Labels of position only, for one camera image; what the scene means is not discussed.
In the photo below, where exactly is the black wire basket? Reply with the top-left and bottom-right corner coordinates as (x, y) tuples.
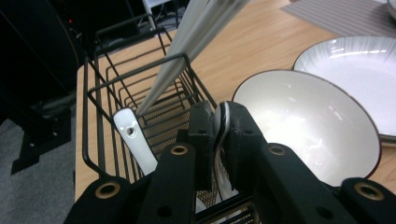
(81, 13), (260, 224)

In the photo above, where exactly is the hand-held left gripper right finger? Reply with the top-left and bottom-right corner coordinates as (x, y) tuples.
(219, 101), (269, 191)

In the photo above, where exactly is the black stand base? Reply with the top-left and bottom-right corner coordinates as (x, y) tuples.
(0, 87), (78, 175)

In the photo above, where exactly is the grey striped placemat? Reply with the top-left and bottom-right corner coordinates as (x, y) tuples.
(279, 0), (396, 40)

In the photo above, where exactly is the white plate dark rim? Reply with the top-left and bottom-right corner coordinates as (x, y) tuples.
(291, 35), (396, 147)

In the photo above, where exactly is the bundle of white chopsticks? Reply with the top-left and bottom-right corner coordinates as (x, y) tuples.
(134, 0), (250, 118)

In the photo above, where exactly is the white bowl dark rim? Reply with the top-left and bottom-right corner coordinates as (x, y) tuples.
(232, 68), (382, 189)

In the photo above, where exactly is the white desk frame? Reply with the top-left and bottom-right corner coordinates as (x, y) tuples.
(141, 0), (176, 31)

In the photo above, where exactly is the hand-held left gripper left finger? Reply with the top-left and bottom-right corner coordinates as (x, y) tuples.
(186, 100), (217, 191)

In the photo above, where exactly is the black equipment with red light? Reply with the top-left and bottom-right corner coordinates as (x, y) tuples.
(0, 0), (86, 104)

